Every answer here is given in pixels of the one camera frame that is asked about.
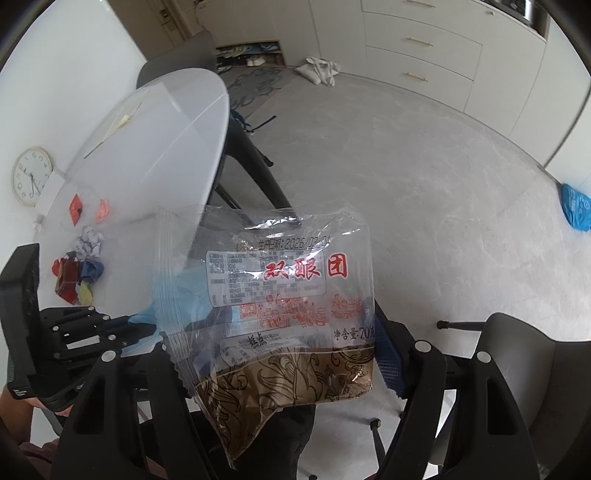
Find dark red clothing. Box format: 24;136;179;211
16;440;63;480

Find black table leg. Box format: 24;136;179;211
210;108;294;232

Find white drawer cabinet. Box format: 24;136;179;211
277;0;578;167

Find person's left forearm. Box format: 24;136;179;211
0;392;44;446

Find white tote bag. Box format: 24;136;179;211
294;56;341;88

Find open shoe shelf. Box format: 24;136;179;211
215;41;283;72

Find clear plastic snack bag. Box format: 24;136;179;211
152;203;377;462

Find white round clock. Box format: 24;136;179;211
11;147;55;207

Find grey chair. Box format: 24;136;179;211
436;313;591;480
136;31;218;90

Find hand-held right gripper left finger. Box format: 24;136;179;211
54;342;242;480

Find blue backpack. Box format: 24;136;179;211
229;108;254;134

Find black legged wooden stool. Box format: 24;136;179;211
369;418;387;472

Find black strap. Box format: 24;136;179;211
247;115;278;134

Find pale yellow paper sheet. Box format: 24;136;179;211
83;88;155;160

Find white blue crumpled paper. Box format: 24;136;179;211
76;225;103;261

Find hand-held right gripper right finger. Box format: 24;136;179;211
374;301;542;480

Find dark glass appliance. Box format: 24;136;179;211
480;0;551;38

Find grey patterned rug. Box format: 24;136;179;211
226;65;296;123

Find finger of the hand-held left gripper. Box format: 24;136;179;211
39;307;160;340
51;333;139;366

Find person's black trousers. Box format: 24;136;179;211
152;401;319;480

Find blue plastic bag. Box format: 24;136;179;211
560;183;591;232

